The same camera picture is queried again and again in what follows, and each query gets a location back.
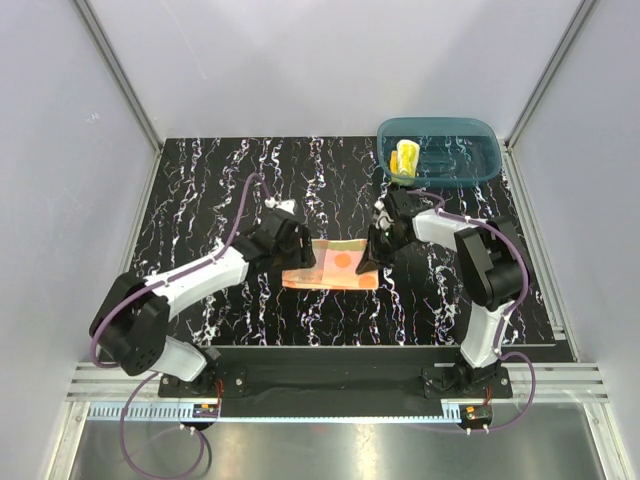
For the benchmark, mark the slotted cable duct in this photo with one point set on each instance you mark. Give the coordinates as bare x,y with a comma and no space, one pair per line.
235,411

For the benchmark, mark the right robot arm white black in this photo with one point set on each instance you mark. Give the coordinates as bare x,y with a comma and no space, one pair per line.
495,275

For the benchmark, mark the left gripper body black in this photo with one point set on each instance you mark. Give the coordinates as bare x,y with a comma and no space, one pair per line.
288,256

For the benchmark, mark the aluminium frame post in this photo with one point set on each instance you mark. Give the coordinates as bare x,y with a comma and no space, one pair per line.
98,34
577,23

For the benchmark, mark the left aluminium frame post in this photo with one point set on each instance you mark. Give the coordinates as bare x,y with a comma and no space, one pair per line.
98,34

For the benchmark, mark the teal transparent plastic bin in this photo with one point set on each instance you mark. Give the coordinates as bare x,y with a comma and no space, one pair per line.
455,152

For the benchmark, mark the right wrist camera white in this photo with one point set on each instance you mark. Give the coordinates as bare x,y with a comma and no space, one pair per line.
382,219

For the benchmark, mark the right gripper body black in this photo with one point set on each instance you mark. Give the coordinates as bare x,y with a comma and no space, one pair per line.
386,243

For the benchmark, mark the yellow crocodile towel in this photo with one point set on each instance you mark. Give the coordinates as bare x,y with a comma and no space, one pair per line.
404,162

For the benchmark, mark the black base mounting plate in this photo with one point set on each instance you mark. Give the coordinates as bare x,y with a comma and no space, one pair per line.
427,372

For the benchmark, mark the right aluminium frame post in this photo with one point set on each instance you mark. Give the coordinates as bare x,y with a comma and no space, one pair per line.
577,23

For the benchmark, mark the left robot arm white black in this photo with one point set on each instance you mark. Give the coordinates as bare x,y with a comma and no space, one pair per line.
130,330

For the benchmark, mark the orange blue dotted towel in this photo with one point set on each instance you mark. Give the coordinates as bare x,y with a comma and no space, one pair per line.
335,268

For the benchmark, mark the aluminium front rail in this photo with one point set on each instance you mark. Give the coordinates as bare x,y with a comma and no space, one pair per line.
555,383

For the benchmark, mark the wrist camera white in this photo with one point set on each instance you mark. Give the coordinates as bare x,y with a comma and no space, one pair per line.
382,219
288,205

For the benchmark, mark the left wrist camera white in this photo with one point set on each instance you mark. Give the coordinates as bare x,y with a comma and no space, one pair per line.
288,205

